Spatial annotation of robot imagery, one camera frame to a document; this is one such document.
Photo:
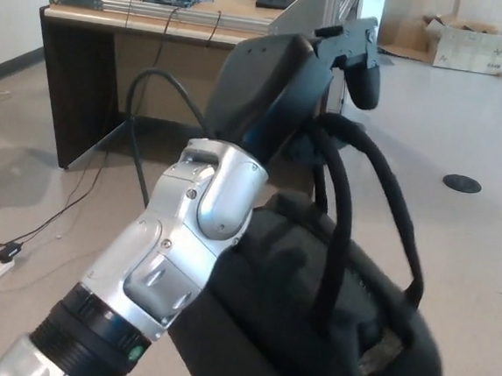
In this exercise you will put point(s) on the flat black device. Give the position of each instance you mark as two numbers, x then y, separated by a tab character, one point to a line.
274	2

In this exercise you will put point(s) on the open cardboard box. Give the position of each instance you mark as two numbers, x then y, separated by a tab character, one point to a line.
471	53

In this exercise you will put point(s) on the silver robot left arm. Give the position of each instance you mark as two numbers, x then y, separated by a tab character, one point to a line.
176	243

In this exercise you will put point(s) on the dark wood desk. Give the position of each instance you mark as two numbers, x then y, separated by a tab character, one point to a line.
80	80

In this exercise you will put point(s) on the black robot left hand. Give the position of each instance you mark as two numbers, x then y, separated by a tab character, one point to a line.
269	84

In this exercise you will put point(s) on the black round floor cover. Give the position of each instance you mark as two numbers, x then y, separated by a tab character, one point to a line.
462	183

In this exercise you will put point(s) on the black lunch bag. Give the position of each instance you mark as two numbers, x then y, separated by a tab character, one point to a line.
294	297

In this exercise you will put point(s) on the black power adapter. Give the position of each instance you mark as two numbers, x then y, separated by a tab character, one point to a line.
9	251

